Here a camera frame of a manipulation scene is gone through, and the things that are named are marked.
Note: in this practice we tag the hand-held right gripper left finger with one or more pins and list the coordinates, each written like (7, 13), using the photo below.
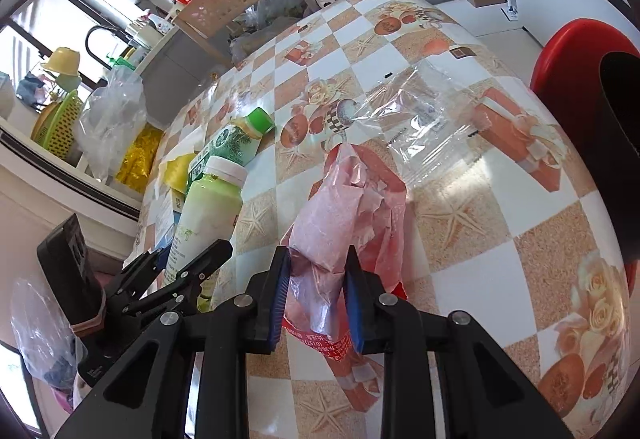
(279, 306)

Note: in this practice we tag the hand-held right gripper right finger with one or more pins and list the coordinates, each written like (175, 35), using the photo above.
(354, 309)

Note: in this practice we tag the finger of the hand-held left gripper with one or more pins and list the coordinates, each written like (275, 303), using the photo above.
(200, 266)
(142, 271)

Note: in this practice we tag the pale green white-capped bottle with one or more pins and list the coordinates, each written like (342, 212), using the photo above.
(205, 214)

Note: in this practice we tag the pink plastic bag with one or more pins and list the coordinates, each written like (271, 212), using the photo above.
(330, 219)

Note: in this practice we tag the yellow plastic bag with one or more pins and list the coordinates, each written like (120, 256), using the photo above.
(177, 171)

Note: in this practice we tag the green-capped green label bottle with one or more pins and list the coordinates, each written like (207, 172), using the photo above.
(235, 139)

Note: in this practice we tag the clear plastic wrapper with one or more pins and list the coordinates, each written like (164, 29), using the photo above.
(425, 119)

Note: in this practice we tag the clear bag with dark contents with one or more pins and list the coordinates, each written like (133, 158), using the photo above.
(40, 339)

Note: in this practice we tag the gold foil bag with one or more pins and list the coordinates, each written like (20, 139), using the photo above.
(137, 159)

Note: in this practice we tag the green plastic basket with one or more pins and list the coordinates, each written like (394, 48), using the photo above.
(60, 124)

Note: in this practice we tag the large clear plastic bag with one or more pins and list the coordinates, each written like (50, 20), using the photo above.
(110, 119)

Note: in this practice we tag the green bowl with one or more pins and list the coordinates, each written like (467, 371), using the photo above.
(69, 81)

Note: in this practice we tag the yellow bowl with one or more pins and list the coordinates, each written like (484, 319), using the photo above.
(62, 61)

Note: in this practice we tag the black kitchen faucet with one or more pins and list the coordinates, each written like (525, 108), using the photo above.
(92, 36)

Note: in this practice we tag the grey plastic bag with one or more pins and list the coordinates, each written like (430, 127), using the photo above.
(280, 9)

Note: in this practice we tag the red plastic stool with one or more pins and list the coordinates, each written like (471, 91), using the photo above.
(565, 54)

